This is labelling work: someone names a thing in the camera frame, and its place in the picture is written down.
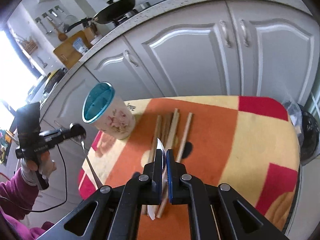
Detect white plastic spoon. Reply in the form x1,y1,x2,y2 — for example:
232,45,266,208
151,138,166,205

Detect metal spoon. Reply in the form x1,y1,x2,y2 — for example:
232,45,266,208
81,140,103,189

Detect pink sleeve left forearm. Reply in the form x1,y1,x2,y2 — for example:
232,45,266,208
1,167,53,239

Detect white kitchen cabinets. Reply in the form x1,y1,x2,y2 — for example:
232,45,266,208
30,0,320,205

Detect left gloved hand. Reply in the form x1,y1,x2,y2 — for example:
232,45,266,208
21,151,56,186

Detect floral cup teal rim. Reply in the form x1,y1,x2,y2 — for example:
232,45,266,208
82,82,136,140

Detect black yellow pan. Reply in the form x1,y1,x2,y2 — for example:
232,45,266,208
44,68,66,94

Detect wooden cutting board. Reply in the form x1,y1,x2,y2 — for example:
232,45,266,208
53,30,92,69

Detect orange patterned cloth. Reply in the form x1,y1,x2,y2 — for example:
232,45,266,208
78,96,300,230

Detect blue white packet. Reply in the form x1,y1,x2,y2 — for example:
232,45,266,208
73,37,88,55

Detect wooden spatula hanging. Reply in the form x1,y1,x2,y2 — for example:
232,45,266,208
47,19,68,42

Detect wooden knife block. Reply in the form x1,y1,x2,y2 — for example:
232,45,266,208
84,27,98,45

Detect black frying pan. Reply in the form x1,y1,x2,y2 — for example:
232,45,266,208
64,0,136,33

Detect black trash bin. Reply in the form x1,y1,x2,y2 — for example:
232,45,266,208
299,105,319,166

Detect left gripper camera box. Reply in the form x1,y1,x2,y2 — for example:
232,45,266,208
15,101,41,156

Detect black cable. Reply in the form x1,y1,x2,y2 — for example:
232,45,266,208
0,144,69,213

